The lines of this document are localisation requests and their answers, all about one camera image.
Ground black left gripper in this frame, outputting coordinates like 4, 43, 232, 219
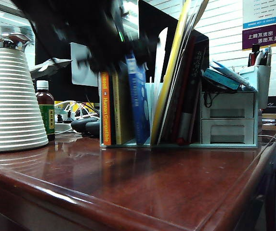
76, 31, 158, 74

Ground blue book white circles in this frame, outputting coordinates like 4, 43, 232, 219
124, 54, 151, 145

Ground light blue desktop bookshelf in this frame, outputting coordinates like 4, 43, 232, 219
70, 26, 259, 149

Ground orange spine Human Compatible book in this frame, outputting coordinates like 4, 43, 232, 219
101, 71, 112, 146

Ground yellow spine olive book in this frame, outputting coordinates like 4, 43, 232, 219
112, 72, 129, 145

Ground red thin book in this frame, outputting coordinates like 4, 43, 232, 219
171, 36, 197, 144

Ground dark book Chinese title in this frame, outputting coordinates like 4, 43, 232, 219
177, 39, 210, 145

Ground light blue paperback book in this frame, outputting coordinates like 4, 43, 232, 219
204, 68, 241, 91

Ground tan book stack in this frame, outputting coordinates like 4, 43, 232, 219
262, 112, 276, 124

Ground silver foil packets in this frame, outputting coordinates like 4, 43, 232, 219
29, 57, 73, 80

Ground large black monitor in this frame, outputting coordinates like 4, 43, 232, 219
35, 0, 210, 104

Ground yellow folder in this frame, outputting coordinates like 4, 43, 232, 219
151, 0, 193, 145

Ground yellow box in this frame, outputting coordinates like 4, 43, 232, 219
54, 100, 100, 114

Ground black computer mouse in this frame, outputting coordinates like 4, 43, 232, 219
70, 117, 101, 138

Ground white grey magazine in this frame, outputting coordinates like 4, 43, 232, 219
158, 0, 210, 145

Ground brown bottle white cap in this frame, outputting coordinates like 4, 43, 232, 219
35, 80, 56, 142

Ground white ribbed conical thermos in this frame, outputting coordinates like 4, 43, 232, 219
0, 30, 49, 154

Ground white small drawer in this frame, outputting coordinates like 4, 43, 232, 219
201, 92, 255, 118
201, 118, 255, 144

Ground white blue booklet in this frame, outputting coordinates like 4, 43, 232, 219
210, 60, 259, 93

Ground black marker pen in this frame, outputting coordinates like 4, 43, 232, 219
248, 44, 260, 67

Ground silver pen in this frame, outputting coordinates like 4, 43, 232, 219
255, 49, 265, 66
264, 45, 272, 66

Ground white pen holder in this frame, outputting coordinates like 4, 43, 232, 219
238, 64, 272, 109

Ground black box white logo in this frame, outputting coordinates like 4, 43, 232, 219
267, 95, 276, 114

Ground white cable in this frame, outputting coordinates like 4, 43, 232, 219
54, 100, 100, 121

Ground black cord loop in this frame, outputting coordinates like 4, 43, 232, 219
203, 92, 220, 108

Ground purple wall poster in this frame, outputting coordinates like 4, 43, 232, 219
242, 21, 276, 51

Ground white blue wall poster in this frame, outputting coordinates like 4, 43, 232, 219
243, 0, 276, 30

